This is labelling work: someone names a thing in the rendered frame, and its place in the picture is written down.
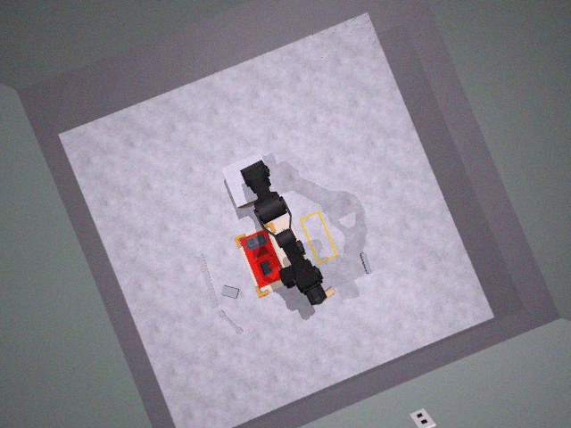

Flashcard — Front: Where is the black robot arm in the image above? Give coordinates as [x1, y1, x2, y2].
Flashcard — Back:
[240, 160, 327, 306]

